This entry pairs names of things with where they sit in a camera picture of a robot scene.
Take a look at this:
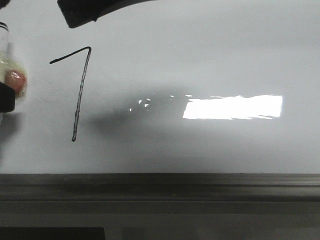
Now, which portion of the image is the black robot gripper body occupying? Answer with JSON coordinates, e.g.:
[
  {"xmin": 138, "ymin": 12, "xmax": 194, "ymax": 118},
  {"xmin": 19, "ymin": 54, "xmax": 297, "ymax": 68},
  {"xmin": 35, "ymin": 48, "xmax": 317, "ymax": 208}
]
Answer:
[{"xmin": 92, "ymin": 0, "xmax": 161, "ymax": 22}]

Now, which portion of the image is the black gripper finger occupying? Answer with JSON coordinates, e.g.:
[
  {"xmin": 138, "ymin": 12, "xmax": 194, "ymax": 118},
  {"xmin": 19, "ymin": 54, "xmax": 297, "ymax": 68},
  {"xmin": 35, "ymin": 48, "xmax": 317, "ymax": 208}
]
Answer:
[
  {"xmin": 57, "ymin": 0, "xmax": 98, "ymax": 28},
  {"xmin": 0, "ymin": 82, "xmax": 16, "ymax": 113}
]

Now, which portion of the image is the red magnet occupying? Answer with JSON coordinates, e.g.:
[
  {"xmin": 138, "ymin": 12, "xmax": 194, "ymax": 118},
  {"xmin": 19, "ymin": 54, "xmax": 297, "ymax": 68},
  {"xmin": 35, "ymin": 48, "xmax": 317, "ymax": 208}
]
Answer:
[{"xmin": 0, "ymin": 51, "xmax": 28, "ymax": 98}]

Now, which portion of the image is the black and white whiteboard marker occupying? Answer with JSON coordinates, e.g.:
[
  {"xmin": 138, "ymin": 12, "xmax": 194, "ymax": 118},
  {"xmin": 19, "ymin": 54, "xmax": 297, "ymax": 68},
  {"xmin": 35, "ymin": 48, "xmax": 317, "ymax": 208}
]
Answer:
[{"xmin": 0, "ymin": 22, "xmax": 9, "ymax": 83}]

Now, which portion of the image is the grey aluminium whiteboard frame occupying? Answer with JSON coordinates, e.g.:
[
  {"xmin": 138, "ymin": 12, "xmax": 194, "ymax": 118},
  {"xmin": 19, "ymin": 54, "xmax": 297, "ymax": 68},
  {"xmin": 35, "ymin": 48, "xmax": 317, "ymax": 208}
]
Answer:
[{"xmin": 0, "ymin": 173, "xmax": 320, "ymax": 240}]

